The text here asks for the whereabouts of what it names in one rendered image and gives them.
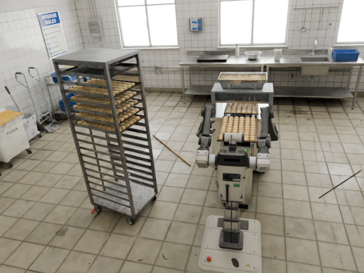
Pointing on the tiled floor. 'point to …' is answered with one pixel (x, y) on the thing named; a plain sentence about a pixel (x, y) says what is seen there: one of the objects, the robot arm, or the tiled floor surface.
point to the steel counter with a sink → (323, 67)
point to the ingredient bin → (12, 136)
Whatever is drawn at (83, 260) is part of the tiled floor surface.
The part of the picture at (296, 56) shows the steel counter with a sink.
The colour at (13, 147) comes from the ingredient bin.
